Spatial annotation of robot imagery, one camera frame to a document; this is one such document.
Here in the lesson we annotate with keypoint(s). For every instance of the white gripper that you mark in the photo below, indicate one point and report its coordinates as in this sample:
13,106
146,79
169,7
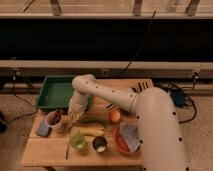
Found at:
78,104

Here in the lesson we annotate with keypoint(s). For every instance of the green plastic cup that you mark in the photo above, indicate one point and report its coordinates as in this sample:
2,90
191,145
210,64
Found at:
77,141

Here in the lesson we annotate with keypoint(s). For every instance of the dark striped block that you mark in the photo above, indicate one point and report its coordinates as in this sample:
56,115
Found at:
142,86

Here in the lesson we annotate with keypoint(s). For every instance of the green cucumber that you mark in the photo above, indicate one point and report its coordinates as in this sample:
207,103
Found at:
90,120

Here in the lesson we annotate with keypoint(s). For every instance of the orange bowl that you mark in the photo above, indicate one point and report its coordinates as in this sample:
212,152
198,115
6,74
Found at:
119,142

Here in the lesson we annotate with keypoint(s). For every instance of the yellow banana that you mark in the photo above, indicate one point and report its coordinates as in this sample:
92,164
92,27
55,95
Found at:
92,132

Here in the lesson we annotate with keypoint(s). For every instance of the silver fork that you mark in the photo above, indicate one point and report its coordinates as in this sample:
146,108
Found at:
68,139

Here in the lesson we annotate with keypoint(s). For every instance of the wooden folding table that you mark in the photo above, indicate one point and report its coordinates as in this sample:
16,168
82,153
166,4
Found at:
50,152

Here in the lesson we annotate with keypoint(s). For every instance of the green plastic tray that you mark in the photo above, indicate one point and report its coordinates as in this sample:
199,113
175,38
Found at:
55,93

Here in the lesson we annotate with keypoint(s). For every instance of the small black cup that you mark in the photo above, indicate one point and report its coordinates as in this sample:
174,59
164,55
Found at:
99,144

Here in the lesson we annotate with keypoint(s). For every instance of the peach apple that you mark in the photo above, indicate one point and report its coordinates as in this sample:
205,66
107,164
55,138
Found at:
114,116

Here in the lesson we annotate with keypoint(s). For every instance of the blue sponge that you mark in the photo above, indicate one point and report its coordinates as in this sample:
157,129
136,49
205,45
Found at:
43,130

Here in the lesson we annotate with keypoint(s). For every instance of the white mug with brown contents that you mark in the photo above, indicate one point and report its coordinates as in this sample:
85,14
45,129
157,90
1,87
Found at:
54,120

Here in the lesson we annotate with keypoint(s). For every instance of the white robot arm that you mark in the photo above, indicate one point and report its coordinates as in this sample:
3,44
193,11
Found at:
159,132

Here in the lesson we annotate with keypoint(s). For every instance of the dark purple saucepan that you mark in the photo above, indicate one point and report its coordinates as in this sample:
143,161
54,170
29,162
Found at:
110,106

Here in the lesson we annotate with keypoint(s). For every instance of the grey folded cloth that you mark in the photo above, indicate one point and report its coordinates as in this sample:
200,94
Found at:
129,133

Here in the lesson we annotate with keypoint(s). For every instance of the blue power box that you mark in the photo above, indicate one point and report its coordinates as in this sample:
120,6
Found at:
178,97

